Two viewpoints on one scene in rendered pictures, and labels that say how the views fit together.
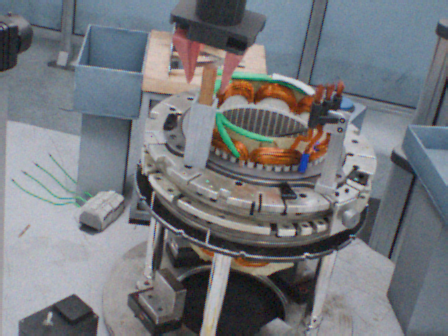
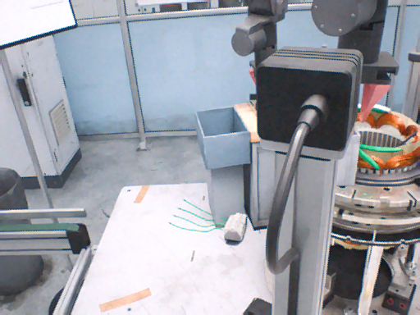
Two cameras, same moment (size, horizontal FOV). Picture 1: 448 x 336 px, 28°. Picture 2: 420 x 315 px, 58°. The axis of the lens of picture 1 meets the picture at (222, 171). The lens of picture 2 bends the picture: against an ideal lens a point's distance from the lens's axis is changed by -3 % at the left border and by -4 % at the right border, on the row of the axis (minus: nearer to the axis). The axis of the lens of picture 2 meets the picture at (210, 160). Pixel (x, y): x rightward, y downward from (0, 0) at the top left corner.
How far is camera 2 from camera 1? 0.59 m
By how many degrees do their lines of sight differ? 3
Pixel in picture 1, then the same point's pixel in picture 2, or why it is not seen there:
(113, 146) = (234, 184)
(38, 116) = (140, 176)
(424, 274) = not seen: outside the picture
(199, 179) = (358, 194)
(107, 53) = (209, 126)
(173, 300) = (330, 282)
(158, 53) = (248, 116)
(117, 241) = (253, 245)
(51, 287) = (230, 292)
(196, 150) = (348, 172)
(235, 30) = (381, 64)
